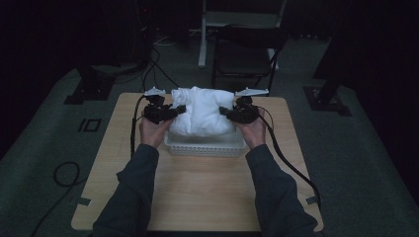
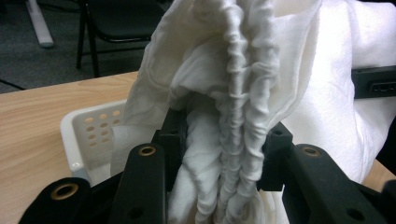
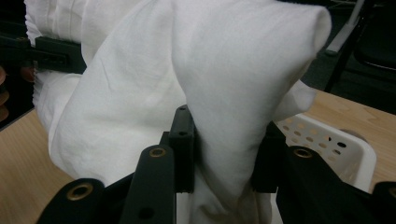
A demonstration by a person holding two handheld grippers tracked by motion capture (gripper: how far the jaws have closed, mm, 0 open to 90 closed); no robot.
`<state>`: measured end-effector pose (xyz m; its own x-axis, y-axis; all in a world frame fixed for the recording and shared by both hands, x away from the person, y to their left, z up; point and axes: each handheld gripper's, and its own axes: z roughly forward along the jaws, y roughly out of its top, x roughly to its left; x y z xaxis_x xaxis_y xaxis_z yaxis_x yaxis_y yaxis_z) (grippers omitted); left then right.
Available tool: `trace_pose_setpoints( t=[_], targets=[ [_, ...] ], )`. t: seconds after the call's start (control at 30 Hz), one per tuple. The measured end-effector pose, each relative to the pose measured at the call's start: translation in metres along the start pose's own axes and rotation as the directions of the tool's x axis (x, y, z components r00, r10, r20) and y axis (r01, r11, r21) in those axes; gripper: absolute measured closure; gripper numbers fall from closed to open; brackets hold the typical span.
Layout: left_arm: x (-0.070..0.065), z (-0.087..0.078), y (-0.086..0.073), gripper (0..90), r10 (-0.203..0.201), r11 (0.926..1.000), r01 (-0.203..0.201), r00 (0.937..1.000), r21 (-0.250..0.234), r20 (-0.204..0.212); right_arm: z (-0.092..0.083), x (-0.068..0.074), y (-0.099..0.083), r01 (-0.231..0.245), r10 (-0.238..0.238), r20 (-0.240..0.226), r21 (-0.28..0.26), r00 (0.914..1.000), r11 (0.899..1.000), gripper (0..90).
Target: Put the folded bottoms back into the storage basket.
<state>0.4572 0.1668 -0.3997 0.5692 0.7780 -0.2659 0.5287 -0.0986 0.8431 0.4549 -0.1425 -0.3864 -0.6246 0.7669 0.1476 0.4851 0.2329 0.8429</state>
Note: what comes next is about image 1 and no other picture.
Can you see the white cloth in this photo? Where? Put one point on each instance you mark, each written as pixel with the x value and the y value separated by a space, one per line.
pixel 202 110

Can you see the grey tape piece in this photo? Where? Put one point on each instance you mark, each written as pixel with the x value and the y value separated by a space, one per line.
pixel 84 201
pixel 312 200

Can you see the white plastic basket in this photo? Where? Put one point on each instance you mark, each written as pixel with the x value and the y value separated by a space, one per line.
pixel 206 146

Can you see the black folding chair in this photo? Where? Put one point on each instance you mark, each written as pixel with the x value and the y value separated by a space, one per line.
pixel 243 59

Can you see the black stand base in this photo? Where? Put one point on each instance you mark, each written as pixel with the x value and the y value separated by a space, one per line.
pixel 326 100
pixel 90 89

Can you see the person's right hand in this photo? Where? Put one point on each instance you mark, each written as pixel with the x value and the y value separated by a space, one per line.
pixel 254 131

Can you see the person's left hand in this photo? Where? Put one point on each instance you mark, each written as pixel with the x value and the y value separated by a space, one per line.
pixel 153 133

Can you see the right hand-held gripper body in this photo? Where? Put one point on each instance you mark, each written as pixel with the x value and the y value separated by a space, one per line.
pixel 245 113

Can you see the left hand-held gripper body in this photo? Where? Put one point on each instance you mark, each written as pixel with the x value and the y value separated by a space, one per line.
pixel 156 112

